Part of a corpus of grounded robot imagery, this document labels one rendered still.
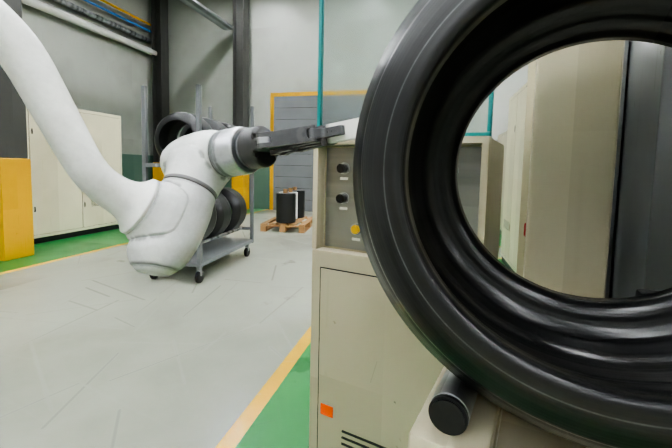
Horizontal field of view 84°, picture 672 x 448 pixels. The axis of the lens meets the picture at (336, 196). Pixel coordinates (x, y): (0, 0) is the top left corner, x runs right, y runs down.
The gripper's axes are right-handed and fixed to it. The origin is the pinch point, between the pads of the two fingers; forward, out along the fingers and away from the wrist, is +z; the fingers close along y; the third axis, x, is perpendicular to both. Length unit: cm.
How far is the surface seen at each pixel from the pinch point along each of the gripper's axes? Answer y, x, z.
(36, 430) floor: 21, 100, -177
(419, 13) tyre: -10.9, -9.2, 15.7
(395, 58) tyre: -11.5, -4.9, 12.7
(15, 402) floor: 25, 95, -208
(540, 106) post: 26.0, -2.4, 26.4
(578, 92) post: 26.0, -3.7, 32.4
